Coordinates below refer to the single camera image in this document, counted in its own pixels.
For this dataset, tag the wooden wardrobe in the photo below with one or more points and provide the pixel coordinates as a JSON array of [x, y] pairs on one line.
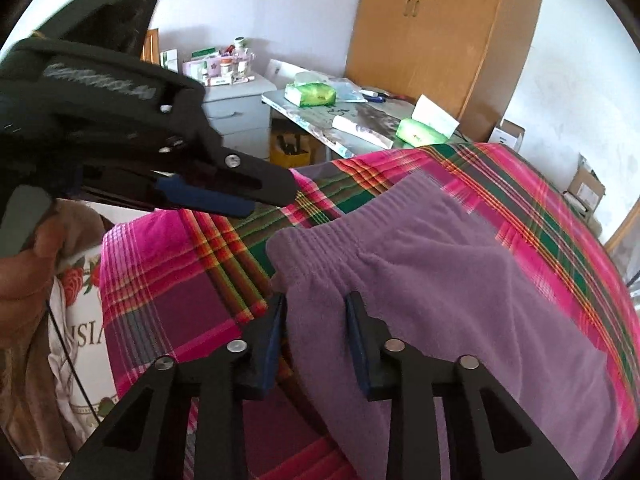
[[440, 45]]

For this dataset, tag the cluster of small cosmetic boxes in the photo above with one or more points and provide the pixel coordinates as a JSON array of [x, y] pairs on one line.
[[215, 65]]

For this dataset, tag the wooden headboard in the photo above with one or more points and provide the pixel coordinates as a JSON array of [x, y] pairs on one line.
[[151, 47]]

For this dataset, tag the blue plastic pack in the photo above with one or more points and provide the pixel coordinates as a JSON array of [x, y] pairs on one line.
[[347, 89]]

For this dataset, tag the purple fleece pants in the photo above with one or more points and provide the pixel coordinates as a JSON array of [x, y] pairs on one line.
[[450, 285]]

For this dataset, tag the patterned side table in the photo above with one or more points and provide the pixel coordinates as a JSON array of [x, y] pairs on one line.
[[350, 132]]

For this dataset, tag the grey nightstand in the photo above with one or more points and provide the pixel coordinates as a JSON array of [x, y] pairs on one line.
[[240, 107]]

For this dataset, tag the white paper carton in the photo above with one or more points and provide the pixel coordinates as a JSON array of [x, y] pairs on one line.
[[435, 110]]

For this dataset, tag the white flat box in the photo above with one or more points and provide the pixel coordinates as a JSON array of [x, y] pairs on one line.
[[360, 130]]

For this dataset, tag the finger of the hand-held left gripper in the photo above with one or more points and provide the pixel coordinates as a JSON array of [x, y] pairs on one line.
[[210, 199], [260, 185]]

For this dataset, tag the yellow bin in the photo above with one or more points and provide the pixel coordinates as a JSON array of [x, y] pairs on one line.
[[290, 152]]

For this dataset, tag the person's left hand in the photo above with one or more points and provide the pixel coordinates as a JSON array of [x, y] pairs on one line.
[[35, 275]]

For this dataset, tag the brown cardboard box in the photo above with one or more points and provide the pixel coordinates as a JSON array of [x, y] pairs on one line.
[[585, 187]]

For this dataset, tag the green tissue pack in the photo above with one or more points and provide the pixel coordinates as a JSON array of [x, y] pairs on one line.
[[310, 95], [420, 132]]

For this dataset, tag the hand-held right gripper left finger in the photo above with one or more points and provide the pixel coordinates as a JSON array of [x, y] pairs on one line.
[[272, 350]]

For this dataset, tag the rose print pillow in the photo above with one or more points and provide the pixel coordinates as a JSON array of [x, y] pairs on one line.
[[82, 330]]

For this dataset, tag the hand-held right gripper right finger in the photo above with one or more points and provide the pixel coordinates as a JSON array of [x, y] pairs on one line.
[[357, 345]]

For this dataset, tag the small white cardboard box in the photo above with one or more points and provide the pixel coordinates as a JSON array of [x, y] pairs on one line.
[[506, 136]]

